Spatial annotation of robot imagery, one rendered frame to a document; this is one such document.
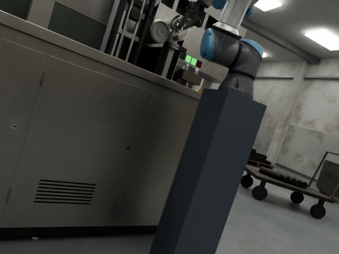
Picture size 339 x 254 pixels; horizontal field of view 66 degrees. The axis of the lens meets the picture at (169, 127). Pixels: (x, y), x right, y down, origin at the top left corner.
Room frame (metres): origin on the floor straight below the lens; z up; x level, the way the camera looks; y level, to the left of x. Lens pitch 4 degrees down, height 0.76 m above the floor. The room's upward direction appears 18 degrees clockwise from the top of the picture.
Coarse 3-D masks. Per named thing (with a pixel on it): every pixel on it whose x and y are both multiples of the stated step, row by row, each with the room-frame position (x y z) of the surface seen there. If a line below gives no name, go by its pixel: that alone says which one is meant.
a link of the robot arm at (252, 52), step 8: (240, 40) 1.11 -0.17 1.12; (248, 40) 1.09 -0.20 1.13; (240, 48) 1.06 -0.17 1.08; (248, 48) 1.07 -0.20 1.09; (256, 48) 1.07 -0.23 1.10; (240, 56) 1.06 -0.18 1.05; (248, 56) 1.07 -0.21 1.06; (256, 56) 1.08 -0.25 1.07; (232, 64) 1.08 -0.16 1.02; (240, 64) 1.08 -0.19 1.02; (248, 64) 1.07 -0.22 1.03; (256, 64) 1.08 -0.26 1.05; (248, 72) 1.07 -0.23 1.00; (256, 72) 1.10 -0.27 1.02
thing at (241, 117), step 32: (224, 96) 1.01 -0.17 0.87; (192, 128) 1.16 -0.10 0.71; (224, 128) 1.01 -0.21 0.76; (256, 128) 1.07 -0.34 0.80; (192, 160) 1.08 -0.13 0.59; (224, 160) 1.03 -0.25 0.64; (192, 192) 1.01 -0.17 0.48; (224, 192) 1.05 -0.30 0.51; (160, 224) 1.16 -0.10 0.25; (192, 224) 1.01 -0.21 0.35; (224, 224) 1.08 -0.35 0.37
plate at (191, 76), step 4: (180, 72) 1.68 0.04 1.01; (184, 72) 1.65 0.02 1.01; (188, 72) 1.67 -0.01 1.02; (176, 76) 1.70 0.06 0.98; (180, 76) 1.67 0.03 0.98; (184, 76) 1.66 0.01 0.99; (188, 76) 1.68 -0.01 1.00; (192, 76) 1.69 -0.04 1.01; (196, 76) 1.71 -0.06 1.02; (200, 76) 1.73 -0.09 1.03; (184, 80) 1.71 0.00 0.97; (188, 80) 1.68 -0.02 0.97; (192, 80) 1.70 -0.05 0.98; (196, 80) 1.72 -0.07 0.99; (200, 80) 1.74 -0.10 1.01; (196, 84) 1.72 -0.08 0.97
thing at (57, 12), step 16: (0, 0) 1.36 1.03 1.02; (16, 0) 1.40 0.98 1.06; (16, 16) 1.41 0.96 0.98; (64, 16) 1.54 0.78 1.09; (80, 16) 1.59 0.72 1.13; (64, 32) 1.56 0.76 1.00; (80, 32) 1.61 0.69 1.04; (96, 32) 1.66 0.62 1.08; (96, 48) 1.68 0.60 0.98; (128, 48) 1.80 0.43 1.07
